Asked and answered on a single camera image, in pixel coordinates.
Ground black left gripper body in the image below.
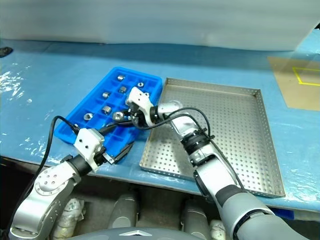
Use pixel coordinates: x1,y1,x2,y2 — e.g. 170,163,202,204
94,146,118,166

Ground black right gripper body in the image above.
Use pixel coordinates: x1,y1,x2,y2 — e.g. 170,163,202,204
128,103,149,130

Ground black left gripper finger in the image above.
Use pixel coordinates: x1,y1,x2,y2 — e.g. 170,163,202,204
114,143,135,165
98,124,120,135

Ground blue compartment tray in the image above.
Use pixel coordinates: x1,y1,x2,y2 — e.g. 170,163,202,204
54,66,163,165

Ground dark grey rounded shape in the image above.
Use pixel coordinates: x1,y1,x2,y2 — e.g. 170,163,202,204
181,199,211,236
109,193,140,228

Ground white rounded part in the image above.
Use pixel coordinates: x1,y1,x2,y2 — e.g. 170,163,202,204
56,197,86,237
209,219,226,240

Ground grey robot torso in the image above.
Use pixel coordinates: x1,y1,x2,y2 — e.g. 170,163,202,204
72,226,208,240

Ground large white foam board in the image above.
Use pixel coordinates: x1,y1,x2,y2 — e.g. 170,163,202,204
0,0,320,52

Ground perforated metal tray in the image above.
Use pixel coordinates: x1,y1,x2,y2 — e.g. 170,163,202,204
139,77,286,199

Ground small black object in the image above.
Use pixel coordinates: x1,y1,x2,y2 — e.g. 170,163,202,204
0,46,14,59

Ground brown table mat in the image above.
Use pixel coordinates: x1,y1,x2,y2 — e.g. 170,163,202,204
267,55,320,112

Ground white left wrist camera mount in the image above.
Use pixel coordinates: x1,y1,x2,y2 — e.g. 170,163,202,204
73,127,106,173

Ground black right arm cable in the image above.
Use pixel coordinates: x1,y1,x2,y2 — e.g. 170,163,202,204
136,106,246,191

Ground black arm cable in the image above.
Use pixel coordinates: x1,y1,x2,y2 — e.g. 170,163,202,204
14,115,82,211
136,106,246,191

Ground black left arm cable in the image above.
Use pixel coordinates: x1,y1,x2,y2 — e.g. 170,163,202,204
14,115,82,211

